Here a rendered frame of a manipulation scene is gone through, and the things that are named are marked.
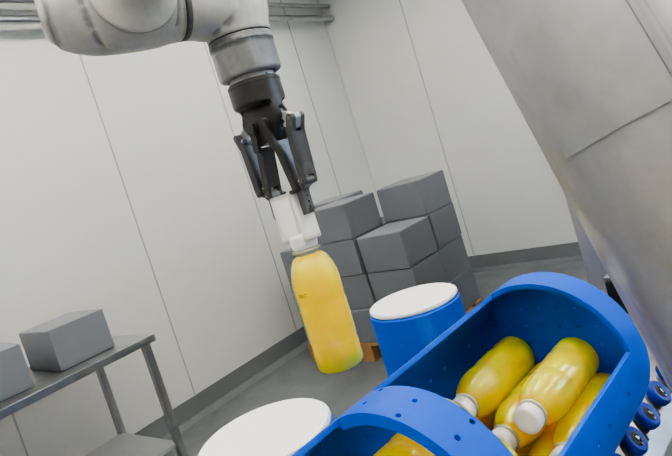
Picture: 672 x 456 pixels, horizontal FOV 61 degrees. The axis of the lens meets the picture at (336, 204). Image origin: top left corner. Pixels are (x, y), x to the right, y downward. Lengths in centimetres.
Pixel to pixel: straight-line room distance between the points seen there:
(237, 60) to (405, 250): 317
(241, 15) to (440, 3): 504
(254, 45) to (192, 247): 388
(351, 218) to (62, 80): 220
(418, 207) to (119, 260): 214
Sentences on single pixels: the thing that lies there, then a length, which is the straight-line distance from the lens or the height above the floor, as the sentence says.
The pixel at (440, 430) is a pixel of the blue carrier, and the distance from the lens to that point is 67.
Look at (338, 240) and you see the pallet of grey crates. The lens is 417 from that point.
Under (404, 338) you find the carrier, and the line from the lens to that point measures 170.
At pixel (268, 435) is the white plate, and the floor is 104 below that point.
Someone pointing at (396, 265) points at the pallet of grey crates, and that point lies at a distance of 394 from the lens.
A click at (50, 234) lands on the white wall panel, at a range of 412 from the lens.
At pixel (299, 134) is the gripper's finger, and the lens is 78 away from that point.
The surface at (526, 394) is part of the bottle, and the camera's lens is 89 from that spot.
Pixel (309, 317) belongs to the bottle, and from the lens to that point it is 82.
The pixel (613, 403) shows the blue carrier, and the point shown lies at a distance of 90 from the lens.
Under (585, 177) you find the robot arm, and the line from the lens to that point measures 19.
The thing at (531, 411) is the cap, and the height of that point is 112.
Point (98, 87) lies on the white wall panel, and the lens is 453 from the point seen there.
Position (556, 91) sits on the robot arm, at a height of 152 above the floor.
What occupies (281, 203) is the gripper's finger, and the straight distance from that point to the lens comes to 83.
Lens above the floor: 152
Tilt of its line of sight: 4 degrees down
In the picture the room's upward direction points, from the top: 17 degrees counter-clockwise
